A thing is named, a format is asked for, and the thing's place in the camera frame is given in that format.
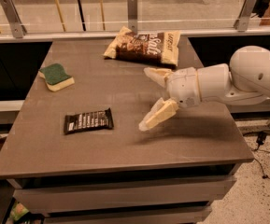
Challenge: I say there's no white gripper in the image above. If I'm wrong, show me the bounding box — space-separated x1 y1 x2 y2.
139 67 201 132

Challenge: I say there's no dark chocolate rxbar wrapper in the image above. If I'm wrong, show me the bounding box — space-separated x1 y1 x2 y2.
64 108 114 134

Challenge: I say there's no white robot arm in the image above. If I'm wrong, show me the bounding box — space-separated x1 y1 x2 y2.
139 46 270 132

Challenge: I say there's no brown and cream snack bag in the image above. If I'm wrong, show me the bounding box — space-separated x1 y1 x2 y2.
104 26 180 67

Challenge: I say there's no green and yellow sponge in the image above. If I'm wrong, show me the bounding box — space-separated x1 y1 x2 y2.
38 63 75 91

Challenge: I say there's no upper grey drawer front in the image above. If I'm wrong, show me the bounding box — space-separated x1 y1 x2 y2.
14 176 235 214

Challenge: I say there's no grey drawer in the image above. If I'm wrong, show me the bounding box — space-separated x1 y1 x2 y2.
14 176 235 214
44 206 212 224

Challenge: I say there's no lower grey drawer front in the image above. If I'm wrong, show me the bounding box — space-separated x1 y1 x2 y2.
44 206 212 224

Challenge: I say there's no clear acrylic barrier panel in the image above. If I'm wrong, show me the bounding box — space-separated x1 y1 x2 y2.
0 0 270 35

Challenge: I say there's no green snack package in bin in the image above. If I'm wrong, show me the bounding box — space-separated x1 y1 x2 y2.
9 203 29 221

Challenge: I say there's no middle metal rail bracket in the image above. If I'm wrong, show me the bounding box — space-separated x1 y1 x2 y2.
127 0 138 33

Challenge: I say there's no metal rail bracket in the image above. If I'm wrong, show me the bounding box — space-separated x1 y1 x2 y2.
127 0 138 33
0 0 27 38
234 0 257 32

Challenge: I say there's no black floor cable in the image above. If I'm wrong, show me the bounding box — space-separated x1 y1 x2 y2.
242 130 270 182

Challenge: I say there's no right metal rail bracket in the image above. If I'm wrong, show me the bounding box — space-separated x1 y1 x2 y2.
234 0 257 32

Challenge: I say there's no left metal rail bracket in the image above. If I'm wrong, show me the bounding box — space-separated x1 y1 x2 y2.
0 0 27 38

